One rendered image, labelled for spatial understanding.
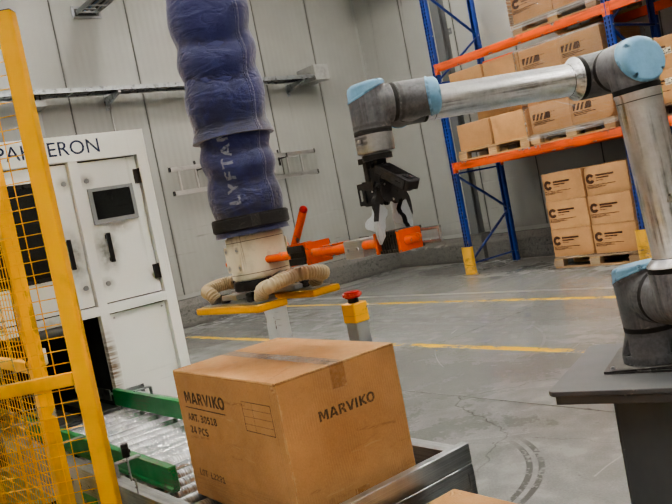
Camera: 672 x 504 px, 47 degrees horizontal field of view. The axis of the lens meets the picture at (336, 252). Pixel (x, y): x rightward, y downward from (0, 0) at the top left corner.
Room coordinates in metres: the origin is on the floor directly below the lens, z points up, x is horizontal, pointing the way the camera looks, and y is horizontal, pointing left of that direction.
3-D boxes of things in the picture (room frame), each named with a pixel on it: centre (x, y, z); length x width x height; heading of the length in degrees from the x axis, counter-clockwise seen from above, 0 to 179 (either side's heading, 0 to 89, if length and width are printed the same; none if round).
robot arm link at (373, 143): (1.80, -0.14, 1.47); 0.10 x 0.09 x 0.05; 128
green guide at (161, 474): (3.01, 1.16, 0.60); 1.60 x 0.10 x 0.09; 38
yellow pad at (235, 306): (2.19, 0.30, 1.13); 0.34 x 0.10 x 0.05; 39
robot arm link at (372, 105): (1.81, -0.14, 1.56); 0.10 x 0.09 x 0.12; 102
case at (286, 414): (2.24, 0.23, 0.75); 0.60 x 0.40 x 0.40; 37
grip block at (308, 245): (2.05, 0.07, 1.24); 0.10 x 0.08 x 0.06; 129
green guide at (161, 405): (3.33, 0.74, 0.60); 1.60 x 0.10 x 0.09; 38
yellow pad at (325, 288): (2.31, 0.15, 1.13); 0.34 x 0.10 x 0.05; 39
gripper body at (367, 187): (1.81, -0.13, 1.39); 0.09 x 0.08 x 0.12; 38
